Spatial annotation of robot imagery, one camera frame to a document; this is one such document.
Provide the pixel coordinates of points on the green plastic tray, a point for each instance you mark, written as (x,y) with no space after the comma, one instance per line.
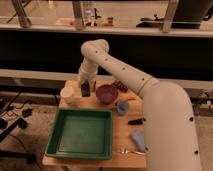
(81,134)

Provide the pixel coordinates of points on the orange carrot toy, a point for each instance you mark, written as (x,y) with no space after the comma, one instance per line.
(128,98)

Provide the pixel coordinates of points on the dark grapes toy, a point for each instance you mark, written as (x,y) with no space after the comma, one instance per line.
(119,85)

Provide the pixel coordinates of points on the black marker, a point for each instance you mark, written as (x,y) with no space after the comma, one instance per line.
(139,121)

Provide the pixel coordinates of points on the light blue cloth toy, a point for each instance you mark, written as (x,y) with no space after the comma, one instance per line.
(138,139)

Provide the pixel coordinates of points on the silver fork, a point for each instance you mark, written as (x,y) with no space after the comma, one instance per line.
(126,151)

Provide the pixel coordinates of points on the small blue cup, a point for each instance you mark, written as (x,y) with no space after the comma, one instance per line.
(122,107)

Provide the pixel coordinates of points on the wooden table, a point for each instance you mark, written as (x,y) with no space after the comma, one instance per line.
(121,131)

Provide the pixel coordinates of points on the purple bowl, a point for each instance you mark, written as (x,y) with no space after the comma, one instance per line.
(106,94)

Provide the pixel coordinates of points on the white paper cup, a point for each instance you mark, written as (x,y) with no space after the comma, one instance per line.
(67,94)

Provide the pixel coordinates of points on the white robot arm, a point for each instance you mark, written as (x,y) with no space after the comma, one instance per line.
(169,129)

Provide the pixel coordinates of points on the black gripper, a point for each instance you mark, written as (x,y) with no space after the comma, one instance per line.
(85,89)

